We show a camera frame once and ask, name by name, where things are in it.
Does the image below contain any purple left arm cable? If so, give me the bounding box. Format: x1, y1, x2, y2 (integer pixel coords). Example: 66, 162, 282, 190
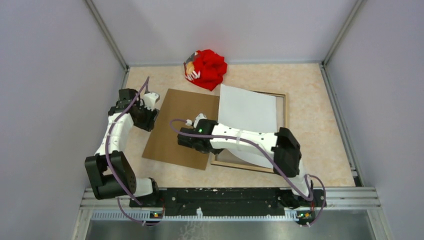
105, 76, 167, 227

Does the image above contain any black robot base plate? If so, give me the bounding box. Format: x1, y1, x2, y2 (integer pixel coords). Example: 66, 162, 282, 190
129, 187, 327, 217

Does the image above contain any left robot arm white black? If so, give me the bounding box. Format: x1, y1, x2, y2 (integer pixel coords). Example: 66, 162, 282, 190
84, 88, 161, 207

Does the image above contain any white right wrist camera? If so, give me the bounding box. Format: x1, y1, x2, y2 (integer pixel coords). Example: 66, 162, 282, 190
185, 113, 208, 128

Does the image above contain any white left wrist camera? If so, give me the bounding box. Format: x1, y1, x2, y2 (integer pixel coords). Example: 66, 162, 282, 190
142, 92, 161, 111

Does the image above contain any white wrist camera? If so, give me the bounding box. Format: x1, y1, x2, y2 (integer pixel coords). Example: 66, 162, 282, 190
185, 113, 208, 128
142, 92, 161, 111

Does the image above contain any landscape photo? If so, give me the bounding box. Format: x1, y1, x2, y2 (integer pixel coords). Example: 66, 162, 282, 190
216, 83, 279, 170

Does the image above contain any wooden picture frame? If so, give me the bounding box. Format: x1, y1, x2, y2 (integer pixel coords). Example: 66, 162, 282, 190
210, 91, 288, 173

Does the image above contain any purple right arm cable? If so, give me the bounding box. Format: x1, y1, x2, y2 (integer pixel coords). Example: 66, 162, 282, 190
169, 118, 327, 228

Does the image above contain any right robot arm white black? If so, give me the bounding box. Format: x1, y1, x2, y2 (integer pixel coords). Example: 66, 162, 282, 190
169, 118, 314, 206

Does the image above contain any brown backing board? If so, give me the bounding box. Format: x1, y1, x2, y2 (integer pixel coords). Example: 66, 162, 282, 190
141, 88, 221, 171

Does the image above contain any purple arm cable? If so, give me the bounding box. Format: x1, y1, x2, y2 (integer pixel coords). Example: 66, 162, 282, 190
105, 76, 167, 227
169, 118, 327, 228

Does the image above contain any aluminium front rail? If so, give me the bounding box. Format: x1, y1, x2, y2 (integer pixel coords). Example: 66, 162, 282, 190
71, 186, 393, 240

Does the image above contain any red crumpled cloth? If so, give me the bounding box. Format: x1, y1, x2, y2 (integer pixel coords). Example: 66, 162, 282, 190
183, 49, 228, 91

